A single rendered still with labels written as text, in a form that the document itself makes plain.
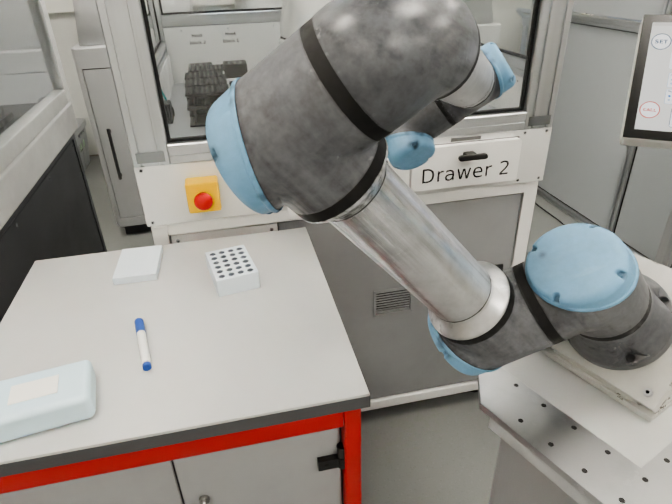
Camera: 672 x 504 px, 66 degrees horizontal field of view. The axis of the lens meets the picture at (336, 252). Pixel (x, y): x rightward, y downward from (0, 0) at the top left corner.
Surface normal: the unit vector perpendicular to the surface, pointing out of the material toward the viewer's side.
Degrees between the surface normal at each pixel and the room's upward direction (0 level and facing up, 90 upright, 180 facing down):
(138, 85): 90
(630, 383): 44
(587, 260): 38
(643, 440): 0
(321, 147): 111
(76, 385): 0
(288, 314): 0
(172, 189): 90
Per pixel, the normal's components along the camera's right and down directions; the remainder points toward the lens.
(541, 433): -0.03, -0.87
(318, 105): -0.20, 0.44
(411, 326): 0.22, 0.48
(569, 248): -0.50, -0.47
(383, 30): 0.14, -0.06
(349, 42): -0.19, 0.03
